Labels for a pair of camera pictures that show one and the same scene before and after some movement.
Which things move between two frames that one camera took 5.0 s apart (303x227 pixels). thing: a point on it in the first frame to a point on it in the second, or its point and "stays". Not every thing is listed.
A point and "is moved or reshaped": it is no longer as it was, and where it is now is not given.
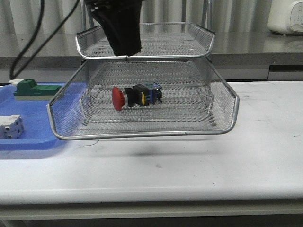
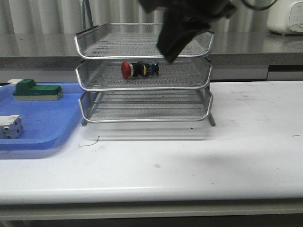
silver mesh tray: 168,39 stays
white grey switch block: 11,126 stays
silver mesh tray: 143,97 is moved or reshaped
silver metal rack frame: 171,83 stays
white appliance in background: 286,17 stays
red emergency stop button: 140,94 to 140,68
